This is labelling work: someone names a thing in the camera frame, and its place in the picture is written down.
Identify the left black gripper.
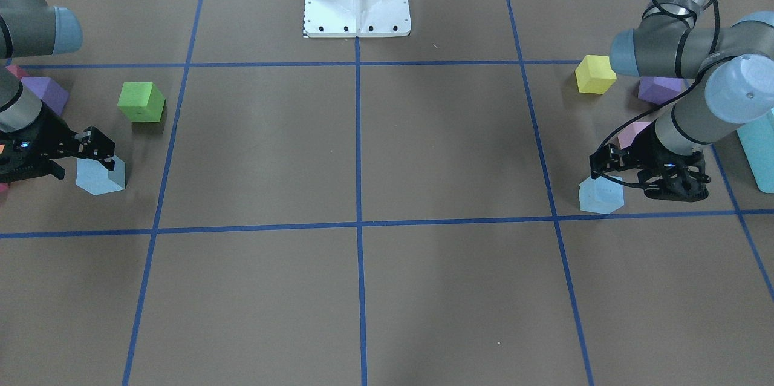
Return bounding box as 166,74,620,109
590,125,704,189

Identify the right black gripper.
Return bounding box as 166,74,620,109
1,110,115,182

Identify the light blue block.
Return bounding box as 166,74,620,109
76,156,126,195
578,177,625,214

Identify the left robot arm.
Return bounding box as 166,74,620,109
590,0,772,201

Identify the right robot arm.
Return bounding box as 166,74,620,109
1,0,114,183

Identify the light pink block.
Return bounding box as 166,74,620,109
617,121,650,149

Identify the green block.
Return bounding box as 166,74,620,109
118,82,166,122

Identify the yellow block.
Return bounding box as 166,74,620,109
574,54,617,95

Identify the cyan plastic bin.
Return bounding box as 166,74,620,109
737,110,773,194

